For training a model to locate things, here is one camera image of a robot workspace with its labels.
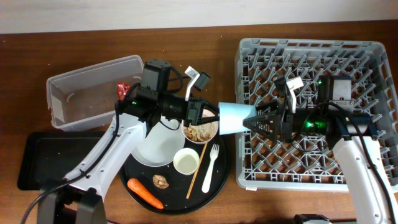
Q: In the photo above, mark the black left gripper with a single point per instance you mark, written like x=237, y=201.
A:
x=194, y=111

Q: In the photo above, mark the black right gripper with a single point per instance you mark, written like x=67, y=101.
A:
x=281, y=122

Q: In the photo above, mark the pink bowl with food scraps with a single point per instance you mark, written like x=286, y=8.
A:
x=202, y=133

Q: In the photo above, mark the light blue cup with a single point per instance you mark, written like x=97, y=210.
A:
x=232, y=116

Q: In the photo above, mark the white paper cup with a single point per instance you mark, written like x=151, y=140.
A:
x=186, y=161

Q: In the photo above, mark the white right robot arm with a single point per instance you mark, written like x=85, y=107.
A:
x=351, y=136

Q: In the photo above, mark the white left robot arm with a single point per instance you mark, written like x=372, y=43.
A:
x=79, y=196

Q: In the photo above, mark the grey plastic dishwasher rack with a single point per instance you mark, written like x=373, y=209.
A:
x=307, y=163

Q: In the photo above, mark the clear plastic waste bin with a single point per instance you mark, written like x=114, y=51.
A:
x=83, y=99

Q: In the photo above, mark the white plastic fork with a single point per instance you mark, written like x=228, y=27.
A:
x=207, y=180

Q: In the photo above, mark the wooden chopstick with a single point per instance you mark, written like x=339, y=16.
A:
x=196, y=172

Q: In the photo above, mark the pale grey plate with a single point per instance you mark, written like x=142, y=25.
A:
x=161, y=144

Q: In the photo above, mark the brown walnut shell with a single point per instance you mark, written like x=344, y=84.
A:
x=160, y=181

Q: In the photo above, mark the round black tray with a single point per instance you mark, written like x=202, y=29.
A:
x=173, y=197

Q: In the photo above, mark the red snack wrapper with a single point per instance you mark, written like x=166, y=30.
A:
x=121, y=90

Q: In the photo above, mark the orange carrot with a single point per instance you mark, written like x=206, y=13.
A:
x=136, y=186

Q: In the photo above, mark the rectangular black tray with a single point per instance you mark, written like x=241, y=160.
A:
x=51, y=155

